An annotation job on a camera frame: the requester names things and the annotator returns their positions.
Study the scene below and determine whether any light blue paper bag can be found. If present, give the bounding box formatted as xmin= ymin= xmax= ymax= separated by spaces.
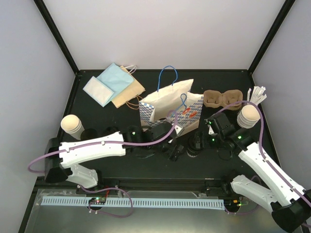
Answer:
xmin=97 ymin=63 xmax=134 ymax=104

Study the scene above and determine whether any purple cable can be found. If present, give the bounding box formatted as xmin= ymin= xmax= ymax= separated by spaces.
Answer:
xmin=27 ymin=109 xmax=179 ymax=173
xmin=213 ymin=100 xmax=311 ymax=202

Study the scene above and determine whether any blue slotted cable duct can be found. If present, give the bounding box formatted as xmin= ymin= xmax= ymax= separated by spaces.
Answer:
xmin=41 ymin=196 xmax=225 ymax=210

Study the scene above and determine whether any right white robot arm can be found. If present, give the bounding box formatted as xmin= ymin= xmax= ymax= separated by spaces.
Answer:
xmin=189 ymin=113 xmax=311 ymax=233

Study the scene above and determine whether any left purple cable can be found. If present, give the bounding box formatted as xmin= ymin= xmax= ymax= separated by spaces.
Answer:
xmin=27 ymin=109 xmax=179 ymax=173

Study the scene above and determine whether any circuit board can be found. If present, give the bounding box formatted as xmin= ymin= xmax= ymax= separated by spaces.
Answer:
xmin=224 ymin=199 xmax=249 ymax=208
xmin=88 ymin=197 xmax=106 ymax=204

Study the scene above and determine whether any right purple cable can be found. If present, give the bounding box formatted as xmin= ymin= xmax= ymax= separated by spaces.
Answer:
xmin=213 ymin=100 xmax=311 ymax=202

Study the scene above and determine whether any right circuit board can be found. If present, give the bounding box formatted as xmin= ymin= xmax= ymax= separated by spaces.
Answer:
xmin=224 ymin=199 xmax=249 ymax=208

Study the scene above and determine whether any brown pulp cup carrier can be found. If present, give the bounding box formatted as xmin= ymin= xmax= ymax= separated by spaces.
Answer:
xmin=204 ymin=89 xmax=243 ymax=108

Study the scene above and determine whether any checkered pastry paper bag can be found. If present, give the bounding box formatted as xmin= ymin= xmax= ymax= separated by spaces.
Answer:
xmin=139 ymin=66 xmax=204 ymax=136

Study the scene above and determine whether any left circuit board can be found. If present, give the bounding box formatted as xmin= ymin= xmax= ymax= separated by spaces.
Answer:
xmin=88 ymin=197 xmax=106 ymax=204

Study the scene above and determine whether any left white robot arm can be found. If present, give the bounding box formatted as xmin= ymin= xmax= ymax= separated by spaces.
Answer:
xmin=44 ymin=121 xmax=184 ymax=194

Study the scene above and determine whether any brown kraft paper bag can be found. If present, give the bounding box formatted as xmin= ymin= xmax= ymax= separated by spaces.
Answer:
xmin=112 ymin=65 xmax=145 ymax=108

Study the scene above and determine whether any paper cup stack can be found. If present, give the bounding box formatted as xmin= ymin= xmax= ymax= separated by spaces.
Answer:
xmin=237 ymin=105 xmax=260 ymax=129
xmin=61 ymin=115 xmax=85 ymax=140

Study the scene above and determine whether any white napkin pack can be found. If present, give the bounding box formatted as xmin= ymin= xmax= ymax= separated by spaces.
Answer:
xmin=83 ymin=76 xmax=114 ymax=107

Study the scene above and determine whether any glass of wrapped straws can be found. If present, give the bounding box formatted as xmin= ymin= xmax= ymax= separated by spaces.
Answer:
xmin=246 ymin=86 xmax=267 ymax=105

